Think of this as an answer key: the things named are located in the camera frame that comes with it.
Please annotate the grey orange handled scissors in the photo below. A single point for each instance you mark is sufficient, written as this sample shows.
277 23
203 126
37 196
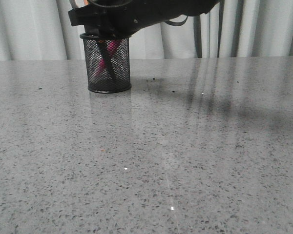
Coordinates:
106 58

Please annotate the magenta marker pen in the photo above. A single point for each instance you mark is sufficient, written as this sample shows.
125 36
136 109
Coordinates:
112 49

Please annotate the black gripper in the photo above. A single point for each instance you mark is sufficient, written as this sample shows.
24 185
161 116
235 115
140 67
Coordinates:
123 18

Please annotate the black mesh pen cup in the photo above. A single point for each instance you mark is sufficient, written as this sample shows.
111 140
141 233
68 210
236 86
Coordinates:
120 61

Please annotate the grey curtain backdrop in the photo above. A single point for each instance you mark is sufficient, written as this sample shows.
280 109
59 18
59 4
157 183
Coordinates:
41 30

